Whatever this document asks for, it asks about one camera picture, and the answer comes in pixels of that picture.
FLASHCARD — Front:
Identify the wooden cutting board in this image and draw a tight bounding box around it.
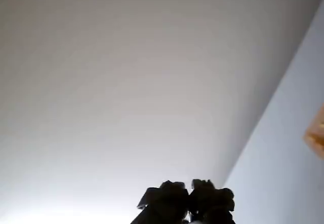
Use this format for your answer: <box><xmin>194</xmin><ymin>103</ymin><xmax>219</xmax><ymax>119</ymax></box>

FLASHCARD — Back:
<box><xmin>303</xmin><ymin>107</ymin><xmax>324</xmax><ymax>156</ymax></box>

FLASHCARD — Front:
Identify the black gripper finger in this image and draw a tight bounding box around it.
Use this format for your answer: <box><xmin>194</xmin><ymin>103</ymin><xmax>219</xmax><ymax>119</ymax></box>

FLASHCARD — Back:
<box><xmin>130</xmin><ymin>180</ymin><xmax>190</xmax><ymax>224</ymax></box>
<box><xmin>188</xmin><ymin>178</ymin><xmax>236</xmax><ymax>224</ymax></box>

